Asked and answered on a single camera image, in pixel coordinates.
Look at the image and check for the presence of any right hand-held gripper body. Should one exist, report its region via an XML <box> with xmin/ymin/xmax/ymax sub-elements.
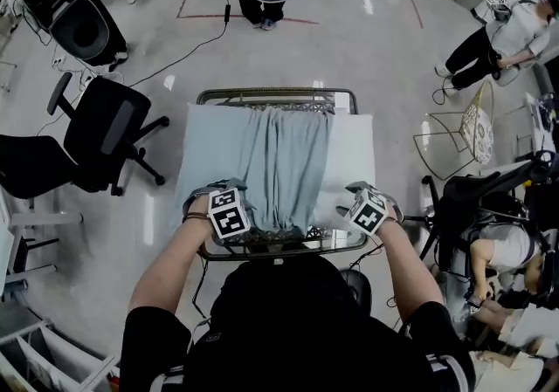
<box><xmin>335</xmin><ymin>180</ymin><xmax>405</xmax><ymax>237</ymax></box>

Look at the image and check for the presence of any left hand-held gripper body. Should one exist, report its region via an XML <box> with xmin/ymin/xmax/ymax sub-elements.
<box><xmin>182</xmin><ymin>178</ymin><xmax>259</xmax><ymax>241</ymax></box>

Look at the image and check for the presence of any white pillow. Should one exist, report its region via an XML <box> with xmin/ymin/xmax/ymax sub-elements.
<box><xmin>325</xmin><ymin>112</ymin><xmax>376</xmax><ymax>208</ymax></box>

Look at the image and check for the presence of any light blue pillowcase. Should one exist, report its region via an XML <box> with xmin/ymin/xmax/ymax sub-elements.
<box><xmin>176</xmin><ymin>102</ymin><xmax>335</xmax><ymax>237</ymax></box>

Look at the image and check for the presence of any person's left forearm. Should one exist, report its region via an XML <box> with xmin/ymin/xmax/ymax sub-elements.
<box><xmin>128</xmin><ymin>206</ymin><xmax>215</xmax><ymax>317</ymax></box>

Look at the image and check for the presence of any person's right forearm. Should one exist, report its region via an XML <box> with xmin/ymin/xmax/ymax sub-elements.
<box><xmin>379</xmin><ymin>217</ymin><xmax>446</xmax><ymax>324</ymax></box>

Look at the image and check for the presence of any black office chair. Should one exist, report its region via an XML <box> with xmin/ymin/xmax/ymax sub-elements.
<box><xmin>419</xmin><ymin>149</ymin><xmax>559</xmax><ymax>278</ymax></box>
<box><xmin>46</xmin><ymin>71</ymin><xmax>171</xmax><ymax>198</ymax></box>
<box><xmin>0</xmin><ymin>134</ymin><xmax>91</xmax><ymax>203</ymax></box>

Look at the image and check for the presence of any person's black shirt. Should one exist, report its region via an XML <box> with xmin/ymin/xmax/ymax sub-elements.
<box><xmin>118</xmin><ymin>252</ymin><xmax>477</xmax><ymax>392</ymax></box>

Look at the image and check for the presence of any white desk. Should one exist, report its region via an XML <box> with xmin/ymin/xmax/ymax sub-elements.
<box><xmin>0</xmin><ymin>187</ymin><xmax>85</xmax><ymax>302</ymax></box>

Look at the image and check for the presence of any white shelf unit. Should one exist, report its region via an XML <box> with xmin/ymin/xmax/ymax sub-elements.
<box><xmin>0</xmin><ymin>319</ymin><xmax>121</xmax><ymax>392</ymax></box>

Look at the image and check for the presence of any gold wire chair patterned cushion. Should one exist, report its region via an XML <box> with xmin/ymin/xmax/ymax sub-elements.
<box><xmin>412</xmin><ymin>79</ymin><xmax>496</xmax><ymax>182</ymax></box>

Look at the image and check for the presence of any white backpack shoulder strap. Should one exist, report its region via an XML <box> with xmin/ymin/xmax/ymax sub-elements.
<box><xmin>425</xmin><ymin>353</ymin><xmax>471</xmax><ymax>392</ymax></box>
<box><xmin>148</xmin><ymin>366</ymin><xmax>187</xmax><ymax>392</ymax></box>

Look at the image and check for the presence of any black power adapter cable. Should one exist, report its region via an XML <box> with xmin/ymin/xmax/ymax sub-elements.
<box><xmin>128</xmin><ymin>0</ymin><xmax>233</xmax><ymax>89</ymax></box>

